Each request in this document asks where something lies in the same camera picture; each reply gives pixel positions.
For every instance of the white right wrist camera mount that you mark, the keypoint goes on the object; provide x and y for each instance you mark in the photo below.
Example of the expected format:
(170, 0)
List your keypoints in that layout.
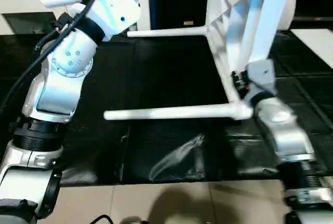
(260, 78)

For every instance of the black work mat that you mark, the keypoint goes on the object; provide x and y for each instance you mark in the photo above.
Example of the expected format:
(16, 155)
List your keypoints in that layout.
(166, 78)

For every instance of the grey cushion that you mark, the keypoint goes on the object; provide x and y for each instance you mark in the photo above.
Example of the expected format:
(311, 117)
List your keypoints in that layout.
(289, 11)

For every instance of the white plastic table top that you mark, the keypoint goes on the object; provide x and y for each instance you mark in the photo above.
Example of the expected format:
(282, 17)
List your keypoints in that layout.
(234, 26)

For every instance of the black furniture with yellow label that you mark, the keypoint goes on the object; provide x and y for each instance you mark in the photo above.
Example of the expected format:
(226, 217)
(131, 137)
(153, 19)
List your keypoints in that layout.
(177, 8)

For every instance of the white flat panel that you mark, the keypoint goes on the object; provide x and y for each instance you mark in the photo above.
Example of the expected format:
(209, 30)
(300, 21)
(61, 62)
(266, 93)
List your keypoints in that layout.
(318, 44)

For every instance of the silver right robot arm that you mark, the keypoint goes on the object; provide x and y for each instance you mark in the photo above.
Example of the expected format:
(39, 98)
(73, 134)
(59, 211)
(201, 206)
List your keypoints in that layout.
(286, 141)

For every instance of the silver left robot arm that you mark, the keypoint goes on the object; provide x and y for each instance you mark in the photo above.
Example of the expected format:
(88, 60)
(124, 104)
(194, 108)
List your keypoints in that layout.
(57, 78)

